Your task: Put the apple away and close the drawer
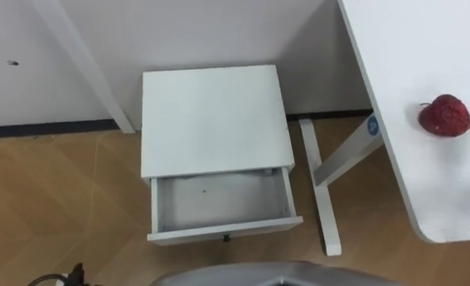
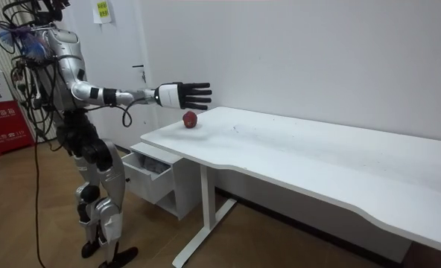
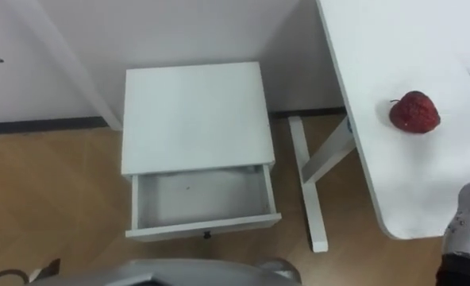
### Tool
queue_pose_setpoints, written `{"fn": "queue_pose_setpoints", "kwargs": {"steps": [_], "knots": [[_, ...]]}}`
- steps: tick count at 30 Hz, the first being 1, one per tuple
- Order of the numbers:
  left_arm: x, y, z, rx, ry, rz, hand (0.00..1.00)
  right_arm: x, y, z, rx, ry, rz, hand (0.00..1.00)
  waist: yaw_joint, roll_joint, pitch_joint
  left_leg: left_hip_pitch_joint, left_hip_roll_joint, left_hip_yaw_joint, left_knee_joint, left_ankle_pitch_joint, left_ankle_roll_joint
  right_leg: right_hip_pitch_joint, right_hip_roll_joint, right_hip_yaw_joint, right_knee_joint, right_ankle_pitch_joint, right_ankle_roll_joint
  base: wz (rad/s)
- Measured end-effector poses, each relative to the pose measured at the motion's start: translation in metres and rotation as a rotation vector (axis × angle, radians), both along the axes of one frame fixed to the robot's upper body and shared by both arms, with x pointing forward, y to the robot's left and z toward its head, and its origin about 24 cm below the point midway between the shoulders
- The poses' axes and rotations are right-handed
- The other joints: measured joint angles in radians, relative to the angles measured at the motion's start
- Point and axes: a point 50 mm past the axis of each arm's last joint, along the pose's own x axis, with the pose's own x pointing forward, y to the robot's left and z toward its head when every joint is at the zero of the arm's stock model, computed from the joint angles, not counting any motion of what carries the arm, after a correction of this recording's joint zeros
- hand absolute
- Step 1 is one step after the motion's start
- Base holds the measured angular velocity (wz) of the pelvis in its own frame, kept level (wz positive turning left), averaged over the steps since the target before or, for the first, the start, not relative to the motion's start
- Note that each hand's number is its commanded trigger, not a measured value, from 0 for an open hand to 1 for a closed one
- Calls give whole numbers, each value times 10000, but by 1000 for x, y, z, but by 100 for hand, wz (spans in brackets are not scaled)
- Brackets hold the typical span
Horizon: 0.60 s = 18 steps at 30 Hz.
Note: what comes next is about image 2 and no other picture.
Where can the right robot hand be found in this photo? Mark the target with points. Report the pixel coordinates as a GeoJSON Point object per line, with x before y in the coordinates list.
{"type": "Point", "coordinates": [168, 95]}

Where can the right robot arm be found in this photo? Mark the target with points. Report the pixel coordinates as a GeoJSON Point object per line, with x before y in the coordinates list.
{"type": "Point", "coordinates": [95, 93]}

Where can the red apple soft toy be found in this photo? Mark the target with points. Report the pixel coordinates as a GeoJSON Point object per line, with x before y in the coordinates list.
{"type": "Point", "coordinates": [190, 119]}

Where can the white door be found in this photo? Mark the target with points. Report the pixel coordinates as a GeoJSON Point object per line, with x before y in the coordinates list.
{"type": "Point", "coordinates": [120, 48]}

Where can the grey cloth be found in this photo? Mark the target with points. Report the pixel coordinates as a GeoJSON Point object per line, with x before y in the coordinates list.
{"type": "Point", "coordinates": [154, 165]}

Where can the white drawer cabinet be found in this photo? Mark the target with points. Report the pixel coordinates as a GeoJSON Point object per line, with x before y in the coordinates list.
{"type": "Point", "coordinates": [185, 186]}

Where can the open white drawer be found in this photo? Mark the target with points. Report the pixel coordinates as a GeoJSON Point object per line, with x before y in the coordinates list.
{"type": "Point", "coordinates": [148, 186]}

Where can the robot legs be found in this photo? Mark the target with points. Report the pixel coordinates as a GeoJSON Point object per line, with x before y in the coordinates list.
{"type": "Point", "coordinates": [110, 175]}

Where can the robot body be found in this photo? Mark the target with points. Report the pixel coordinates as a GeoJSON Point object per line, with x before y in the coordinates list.
{"type": "Point", "coordinates": [69, 56]}

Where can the white paper notice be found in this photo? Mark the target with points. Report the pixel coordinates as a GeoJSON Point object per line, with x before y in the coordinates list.
{"type": "Point", "coordinates": [95, 16]}

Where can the white desk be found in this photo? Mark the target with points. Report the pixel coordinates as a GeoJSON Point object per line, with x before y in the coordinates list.
{"type": "Point", "coordinates": [317, 156]}

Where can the red fire equipment box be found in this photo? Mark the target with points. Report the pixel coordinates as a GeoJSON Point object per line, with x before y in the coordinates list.
{"type": "Point", "coordinates": [6, 126]}

